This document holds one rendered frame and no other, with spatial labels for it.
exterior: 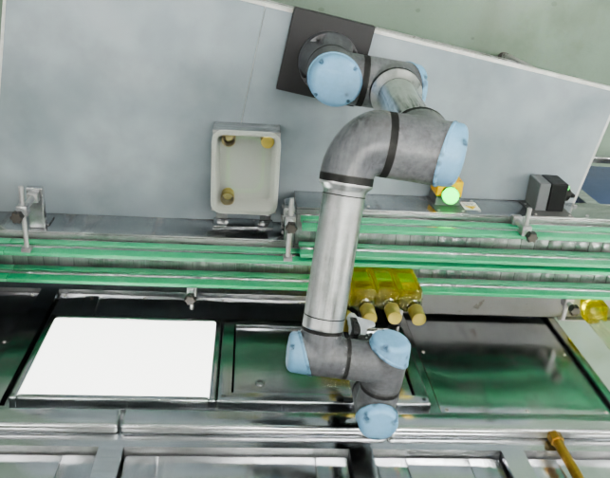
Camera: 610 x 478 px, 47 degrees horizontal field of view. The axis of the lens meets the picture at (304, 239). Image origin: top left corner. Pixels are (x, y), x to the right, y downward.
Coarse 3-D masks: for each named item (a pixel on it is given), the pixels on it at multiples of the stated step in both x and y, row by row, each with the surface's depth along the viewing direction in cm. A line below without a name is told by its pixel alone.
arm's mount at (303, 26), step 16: (304, 16) 169; (320, 16) 169; (336, 16) 171; (288, 32) 170; (304, 32) 170; (352, 32) 171; (368, 32) 171; (288, 48) 172; (368, 48) 172; (288, 64) 173; (288, 80) 175
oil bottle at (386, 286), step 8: (376, 272) 176; (384, 272) 176; (392, 272) 177; (376, 280) 172; (384, 280) 172; (392, 280) 172; (376, 288) 170; (384, 288) 168; (392, 288) 168; (376, 296) 170; (384, 296) 167; (392, 296) 167; (376, 304) 170
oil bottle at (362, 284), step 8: (360, 272) 176; (368, 272) 176; (352, 280) 172; (360, 280) 172; (368, 280) 172; (360, 288) 168; (368, 288) 168; (360, 296) 166; (368, 296) 166; (352, 304) 169
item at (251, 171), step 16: (240, 144) 182; (256, 144) 182; (224, 160) 183; (240, 160) 184; (256, 160) 184; (272, 160) 182; (224, 176) 185; (240, 176) 185; (256, 176) 186; (272, 176) 182; (240, 192) 187; (256, 192) 188; (272, 192) 182; (224, 208) 182; (240, 208) 183; (256, 208) 184; (272, 208) 182
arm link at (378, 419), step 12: (360, 396) 128; (360, 408) 127; (372, 408) 125; (384, 408) 125; (396, 408) 129; (360, 420) 126; (372, 420) 125; (384, 420) 125; (396, 420) 126; (372, 432) 126; (384, 432) 126
